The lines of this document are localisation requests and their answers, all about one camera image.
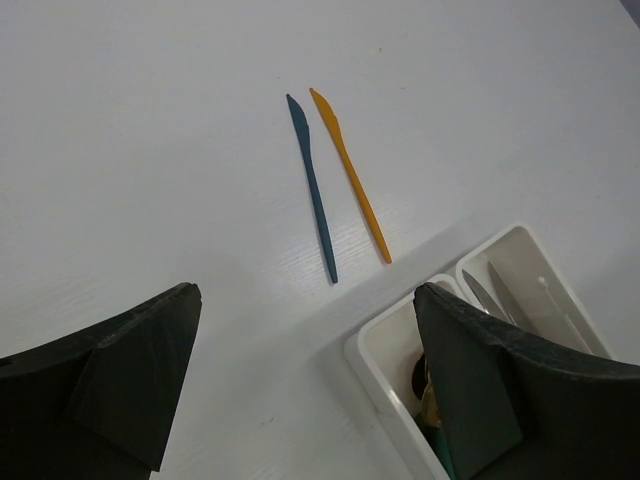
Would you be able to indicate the black silicone spoon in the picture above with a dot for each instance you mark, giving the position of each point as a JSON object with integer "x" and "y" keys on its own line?
{"x": 419, "y": 377}

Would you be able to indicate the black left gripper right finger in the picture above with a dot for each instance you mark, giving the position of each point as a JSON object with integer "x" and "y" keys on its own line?
{"x": 514, "y": 405}

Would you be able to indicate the gold spoon green handle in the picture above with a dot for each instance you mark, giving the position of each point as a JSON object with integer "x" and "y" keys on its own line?
{"x": 431, "y": 425}

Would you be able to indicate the white right utensil tray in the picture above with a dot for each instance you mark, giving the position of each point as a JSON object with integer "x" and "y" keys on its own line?
{"x": 538, "y": 286}

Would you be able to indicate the steel knife green handle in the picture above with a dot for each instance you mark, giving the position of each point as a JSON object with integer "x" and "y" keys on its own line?
{"x": 483, "y": 296}

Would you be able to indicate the white utensil tray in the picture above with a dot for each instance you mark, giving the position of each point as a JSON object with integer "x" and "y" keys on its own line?
{"x": 538, "y": 286}
{"x": 383, "y": 354}

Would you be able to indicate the steel knife dark handle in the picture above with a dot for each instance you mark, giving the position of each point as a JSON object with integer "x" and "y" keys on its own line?
{"x": 511, "y": 306}

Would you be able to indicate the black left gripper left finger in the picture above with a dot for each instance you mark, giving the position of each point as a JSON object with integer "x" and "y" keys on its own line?
{"x": 100, "y": 403}

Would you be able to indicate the dark blue plastic knife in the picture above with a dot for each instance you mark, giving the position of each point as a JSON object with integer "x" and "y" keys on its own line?
{"x": 301, "y": 128}

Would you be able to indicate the white left utensil tray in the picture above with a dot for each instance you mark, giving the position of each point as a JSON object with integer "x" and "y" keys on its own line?
{"x": 383, "y": 354}

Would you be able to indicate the orange plastic knife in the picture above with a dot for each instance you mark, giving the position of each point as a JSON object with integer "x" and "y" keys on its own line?
{"x": 333, "y": 127}

